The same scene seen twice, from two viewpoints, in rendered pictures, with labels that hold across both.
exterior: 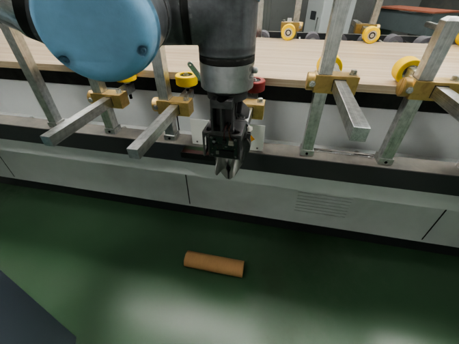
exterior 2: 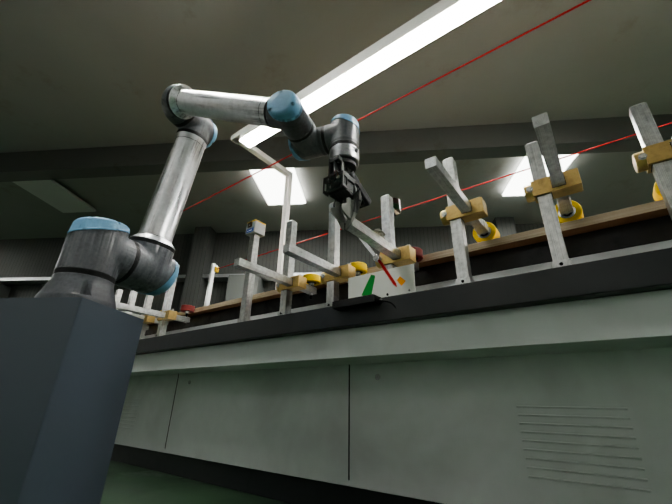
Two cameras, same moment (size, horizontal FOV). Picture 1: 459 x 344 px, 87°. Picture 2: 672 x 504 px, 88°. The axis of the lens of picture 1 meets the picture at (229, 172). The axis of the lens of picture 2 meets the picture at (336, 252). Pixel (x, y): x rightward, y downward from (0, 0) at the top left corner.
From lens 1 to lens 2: 0.94 m
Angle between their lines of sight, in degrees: 66
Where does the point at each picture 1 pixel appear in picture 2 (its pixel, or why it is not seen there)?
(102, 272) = not seen: outside the picture
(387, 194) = (612, 322)
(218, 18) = (335, 128)
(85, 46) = (277, 104)
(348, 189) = (546, 328)
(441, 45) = (532, 156)
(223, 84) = (336, 150)
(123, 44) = (287, 102)
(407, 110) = (543, 206)
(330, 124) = not seen: hidden behind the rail
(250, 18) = (350, 127)
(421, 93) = (542, 187)
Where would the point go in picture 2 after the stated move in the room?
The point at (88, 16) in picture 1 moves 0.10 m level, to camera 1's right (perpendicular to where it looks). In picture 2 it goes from (280, 98) to (312, 85)
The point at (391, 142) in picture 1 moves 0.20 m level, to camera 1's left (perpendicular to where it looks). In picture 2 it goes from (551, 240) to (471, 251)
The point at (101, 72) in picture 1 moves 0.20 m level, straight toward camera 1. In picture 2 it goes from (278, 110) to (268, 41)
